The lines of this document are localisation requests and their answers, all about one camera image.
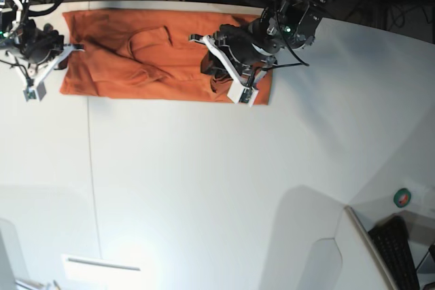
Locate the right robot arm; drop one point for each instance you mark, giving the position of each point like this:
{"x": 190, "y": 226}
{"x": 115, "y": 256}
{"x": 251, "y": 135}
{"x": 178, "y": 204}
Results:
{"x": 14, "y": 13}

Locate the black keyboard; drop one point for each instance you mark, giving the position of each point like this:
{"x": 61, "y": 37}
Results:
{"x": 391, "y": 241}

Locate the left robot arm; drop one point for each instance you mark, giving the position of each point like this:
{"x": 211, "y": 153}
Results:
{"x": 297, "y": 21}

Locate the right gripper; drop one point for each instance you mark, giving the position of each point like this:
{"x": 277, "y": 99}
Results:
{"x": 44, "y": 49}

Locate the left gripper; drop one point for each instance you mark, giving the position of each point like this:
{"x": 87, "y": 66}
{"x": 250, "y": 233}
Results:
{"x": 247, "y": 45}

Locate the orange t-shirt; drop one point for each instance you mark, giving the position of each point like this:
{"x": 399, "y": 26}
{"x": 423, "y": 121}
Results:
{"x": 144, "y": 54}

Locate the green tape roll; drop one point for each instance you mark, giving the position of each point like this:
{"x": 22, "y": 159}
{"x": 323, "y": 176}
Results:
{"x": 402, "y": 198}

